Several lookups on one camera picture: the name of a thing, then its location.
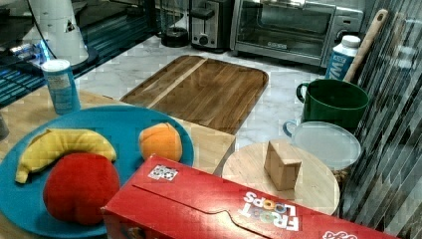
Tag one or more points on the blue round plate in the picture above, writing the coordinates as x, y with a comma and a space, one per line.
23, 204

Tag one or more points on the round light wooden board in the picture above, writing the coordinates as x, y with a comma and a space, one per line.
316, 186

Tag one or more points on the green mug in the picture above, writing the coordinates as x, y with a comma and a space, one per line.
333, 101

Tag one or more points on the small wooden block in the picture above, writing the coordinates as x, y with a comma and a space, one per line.
282, 164

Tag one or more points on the red plush apple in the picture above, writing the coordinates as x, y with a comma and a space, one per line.
78, 186

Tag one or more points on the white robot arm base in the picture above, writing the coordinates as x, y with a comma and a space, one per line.
56, 27

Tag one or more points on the blue white carton bottle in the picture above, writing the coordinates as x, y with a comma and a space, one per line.
341, 57

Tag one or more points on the dark wooden cutting board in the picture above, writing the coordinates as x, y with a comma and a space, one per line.
210, 92

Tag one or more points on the black blender base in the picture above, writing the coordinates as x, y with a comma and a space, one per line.
174, 23

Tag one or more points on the red Froot Loops box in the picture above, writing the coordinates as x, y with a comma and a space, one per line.
169, 200

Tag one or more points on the orange plush fruit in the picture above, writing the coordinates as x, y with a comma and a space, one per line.
161, 139

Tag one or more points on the wooden rolling pin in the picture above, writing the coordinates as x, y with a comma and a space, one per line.
368, 39

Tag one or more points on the yellow plush banana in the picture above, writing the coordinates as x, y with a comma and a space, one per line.
54, 143

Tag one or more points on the silver toaster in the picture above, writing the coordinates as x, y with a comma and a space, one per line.
210, 24

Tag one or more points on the silver toaster oven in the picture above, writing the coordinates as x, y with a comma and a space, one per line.
303, 31

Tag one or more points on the blue cylindrical canister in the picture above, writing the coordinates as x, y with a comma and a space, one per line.
61, 85

